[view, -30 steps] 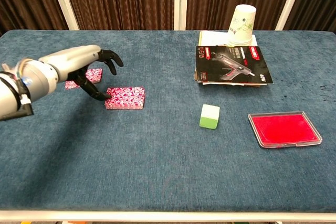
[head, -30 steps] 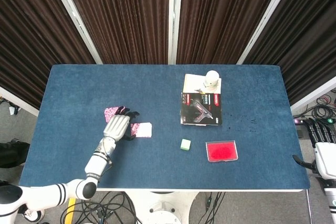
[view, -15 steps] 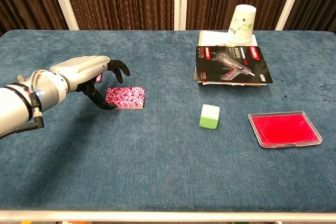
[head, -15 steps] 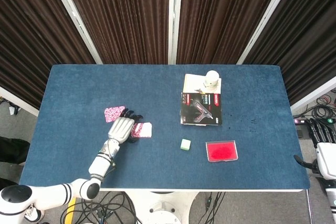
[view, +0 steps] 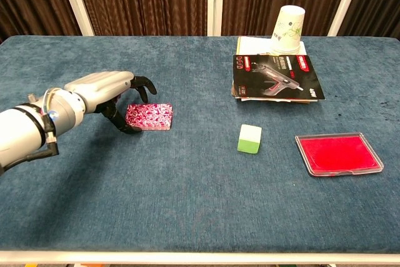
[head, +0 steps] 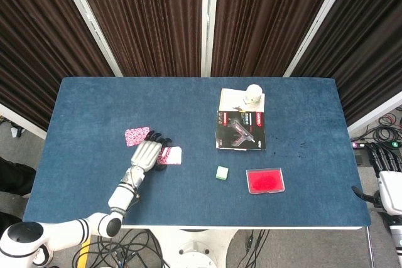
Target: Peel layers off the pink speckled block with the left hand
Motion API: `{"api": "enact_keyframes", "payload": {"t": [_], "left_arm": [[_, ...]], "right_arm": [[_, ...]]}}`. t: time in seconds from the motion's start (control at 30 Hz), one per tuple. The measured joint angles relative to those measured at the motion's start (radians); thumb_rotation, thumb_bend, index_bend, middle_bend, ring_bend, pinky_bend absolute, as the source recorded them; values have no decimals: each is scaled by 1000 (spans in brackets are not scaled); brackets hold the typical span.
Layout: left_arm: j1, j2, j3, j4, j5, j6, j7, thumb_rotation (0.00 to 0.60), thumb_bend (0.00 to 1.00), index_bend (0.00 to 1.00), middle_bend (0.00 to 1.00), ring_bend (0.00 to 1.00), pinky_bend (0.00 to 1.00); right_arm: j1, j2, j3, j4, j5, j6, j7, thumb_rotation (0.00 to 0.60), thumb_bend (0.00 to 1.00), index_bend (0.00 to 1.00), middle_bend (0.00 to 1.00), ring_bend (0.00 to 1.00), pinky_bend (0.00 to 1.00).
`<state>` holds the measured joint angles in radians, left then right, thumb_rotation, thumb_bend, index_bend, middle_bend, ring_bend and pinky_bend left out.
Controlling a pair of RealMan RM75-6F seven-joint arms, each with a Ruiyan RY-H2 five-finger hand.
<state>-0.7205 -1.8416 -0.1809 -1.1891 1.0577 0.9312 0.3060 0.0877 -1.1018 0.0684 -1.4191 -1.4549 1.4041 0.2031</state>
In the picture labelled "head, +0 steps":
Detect black floor cable bundle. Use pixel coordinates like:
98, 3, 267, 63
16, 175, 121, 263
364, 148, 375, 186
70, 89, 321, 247
72, 228, 170, 268

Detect white frame post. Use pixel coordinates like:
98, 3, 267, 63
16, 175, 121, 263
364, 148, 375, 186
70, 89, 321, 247
282, 0, 357, 77
200, 0, 220, 77
55, 0, 123, 77

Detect brown curtain panel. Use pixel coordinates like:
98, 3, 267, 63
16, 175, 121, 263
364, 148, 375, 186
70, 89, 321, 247
291, 0, 402, 118
210, 0, 342, 77
70, 0, 204, 77
0, 0, 116, 131

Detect yellow floor tape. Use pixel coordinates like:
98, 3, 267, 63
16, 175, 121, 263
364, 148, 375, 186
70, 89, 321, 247
77, 239, 92, 268

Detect black cable with inline plug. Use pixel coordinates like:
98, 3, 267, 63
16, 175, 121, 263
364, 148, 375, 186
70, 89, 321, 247
235, 229, 271, 268

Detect blue table cloth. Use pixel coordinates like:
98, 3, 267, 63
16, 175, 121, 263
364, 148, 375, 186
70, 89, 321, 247
22, 76, 373, 227

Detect power strip with lit switches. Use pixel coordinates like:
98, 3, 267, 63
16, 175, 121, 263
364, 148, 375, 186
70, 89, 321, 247
350, 141, 402, 150

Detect black coiled floor cables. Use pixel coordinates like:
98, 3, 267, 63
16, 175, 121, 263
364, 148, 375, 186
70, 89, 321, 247
372, 112, 402, 143

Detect red ink pad clear case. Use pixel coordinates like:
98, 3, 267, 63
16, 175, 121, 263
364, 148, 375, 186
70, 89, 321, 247
246, 168, 286, 195

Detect white table pedestal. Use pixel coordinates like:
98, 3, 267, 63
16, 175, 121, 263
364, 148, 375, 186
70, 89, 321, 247
150, 227, 239, 268

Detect black glue gun package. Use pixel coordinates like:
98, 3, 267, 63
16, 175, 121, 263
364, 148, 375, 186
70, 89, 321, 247
215, 110, 267, 151

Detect white booklet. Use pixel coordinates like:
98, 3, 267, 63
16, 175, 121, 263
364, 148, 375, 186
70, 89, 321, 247
219, 88, 266, 114

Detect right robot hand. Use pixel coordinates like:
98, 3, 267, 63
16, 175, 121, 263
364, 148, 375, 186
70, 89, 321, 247
350, 142, 402, 215

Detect black fabric object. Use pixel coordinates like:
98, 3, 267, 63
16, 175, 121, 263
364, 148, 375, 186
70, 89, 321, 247
0, 156, 37, 197

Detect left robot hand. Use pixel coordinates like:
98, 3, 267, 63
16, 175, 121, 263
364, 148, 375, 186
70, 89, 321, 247
130, 130, 173, 172

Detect white frame rail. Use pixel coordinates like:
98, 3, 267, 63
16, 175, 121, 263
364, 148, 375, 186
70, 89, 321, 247
347, 92, 402, 134
0, 103, 48, 140

